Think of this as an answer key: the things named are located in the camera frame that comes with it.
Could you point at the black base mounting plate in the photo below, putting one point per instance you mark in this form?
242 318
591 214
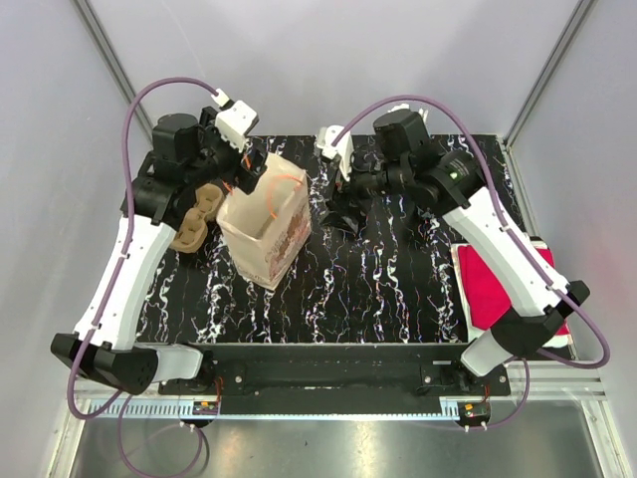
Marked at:
336 380

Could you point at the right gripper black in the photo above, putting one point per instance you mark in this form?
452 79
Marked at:
335 216

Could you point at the cardboard cup carrier left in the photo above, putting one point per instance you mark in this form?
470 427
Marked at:
194 227

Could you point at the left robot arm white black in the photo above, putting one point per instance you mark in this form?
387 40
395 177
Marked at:
187 152

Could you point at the aluminium front rail frame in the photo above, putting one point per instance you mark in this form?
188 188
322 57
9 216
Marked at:
533 419

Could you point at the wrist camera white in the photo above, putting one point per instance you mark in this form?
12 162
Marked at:
334 145
234 121

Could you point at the red folded cloth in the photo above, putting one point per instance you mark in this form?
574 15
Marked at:
485 289

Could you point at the brown paper takeout bag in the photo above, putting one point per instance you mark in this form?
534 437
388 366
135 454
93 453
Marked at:
266 229

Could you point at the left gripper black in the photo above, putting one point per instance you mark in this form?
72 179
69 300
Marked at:
241 175

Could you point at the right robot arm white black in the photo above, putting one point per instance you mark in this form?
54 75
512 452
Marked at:
453 186

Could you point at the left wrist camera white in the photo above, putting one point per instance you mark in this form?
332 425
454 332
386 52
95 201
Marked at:
234 121

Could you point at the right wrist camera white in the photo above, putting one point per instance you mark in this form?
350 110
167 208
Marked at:
334 145

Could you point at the white tray under cloth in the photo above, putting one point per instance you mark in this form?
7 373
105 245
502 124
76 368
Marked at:
465 299

